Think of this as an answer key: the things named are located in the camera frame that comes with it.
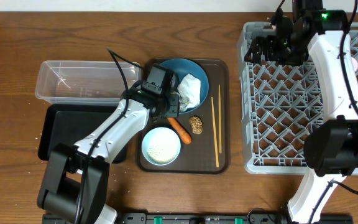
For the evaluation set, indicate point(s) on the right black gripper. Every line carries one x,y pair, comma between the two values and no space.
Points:
270,43

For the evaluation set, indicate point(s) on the black plastic bin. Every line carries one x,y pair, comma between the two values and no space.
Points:
68,124

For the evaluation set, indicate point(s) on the grey dishwasher rack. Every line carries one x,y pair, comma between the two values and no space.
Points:
281,106

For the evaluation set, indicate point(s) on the left wooden chopstick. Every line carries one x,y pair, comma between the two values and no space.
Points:
214,133

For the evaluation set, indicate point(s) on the dark blue plate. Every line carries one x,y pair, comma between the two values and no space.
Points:
182,67

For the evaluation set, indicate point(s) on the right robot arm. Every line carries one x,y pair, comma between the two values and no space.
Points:
331,151

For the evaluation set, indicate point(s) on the light blue bowl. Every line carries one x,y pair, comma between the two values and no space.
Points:
161,146

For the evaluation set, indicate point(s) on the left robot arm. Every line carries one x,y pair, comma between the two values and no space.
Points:
75,182

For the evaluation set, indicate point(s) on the clear plastic bin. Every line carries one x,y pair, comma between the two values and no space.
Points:
77,82

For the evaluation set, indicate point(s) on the pink plastic cup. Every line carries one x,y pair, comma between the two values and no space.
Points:
355,64

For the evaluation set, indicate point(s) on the crumpled white napkin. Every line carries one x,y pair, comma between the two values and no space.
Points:
190,87

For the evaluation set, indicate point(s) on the orange carrot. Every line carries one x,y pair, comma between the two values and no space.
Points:
182,133

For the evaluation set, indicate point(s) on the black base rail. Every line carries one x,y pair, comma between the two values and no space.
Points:
255,218

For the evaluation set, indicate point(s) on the yellow foil snack wrapper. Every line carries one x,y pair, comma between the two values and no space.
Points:
183,102

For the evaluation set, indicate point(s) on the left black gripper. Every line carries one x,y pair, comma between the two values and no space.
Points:
174,113

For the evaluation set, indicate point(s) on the wooden chopstick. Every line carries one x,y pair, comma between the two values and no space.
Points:
214,133
219,121

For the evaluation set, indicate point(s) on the brown walnut cookie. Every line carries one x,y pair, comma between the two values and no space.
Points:
196,124

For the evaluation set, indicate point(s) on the brown serving tray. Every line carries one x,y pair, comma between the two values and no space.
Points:
198,157

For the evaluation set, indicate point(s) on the right wooden chopstick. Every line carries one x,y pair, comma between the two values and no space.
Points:
219,121

